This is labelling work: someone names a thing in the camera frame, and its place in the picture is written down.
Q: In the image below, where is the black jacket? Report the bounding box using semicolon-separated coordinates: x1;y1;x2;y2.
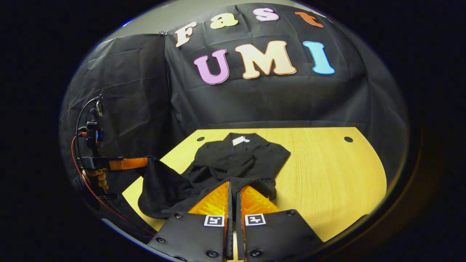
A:
138;132;292;219

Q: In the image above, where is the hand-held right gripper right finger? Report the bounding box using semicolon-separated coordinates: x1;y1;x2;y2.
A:
236;185;324;262

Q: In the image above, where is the red gripper cable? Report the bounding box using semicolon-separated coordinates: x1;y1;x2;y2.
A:
71;135;155;235

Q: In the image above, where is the black backdrop cloth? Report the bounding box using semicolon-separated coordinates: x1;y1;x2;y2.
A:
58;3;410;233

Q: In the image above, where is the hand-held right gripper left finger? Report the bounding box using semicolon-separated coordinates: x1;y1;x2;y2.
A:
147;181;233;262

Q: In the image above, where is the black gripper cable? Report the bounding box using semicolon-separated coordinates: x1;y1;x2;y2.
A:
75;95;104;158

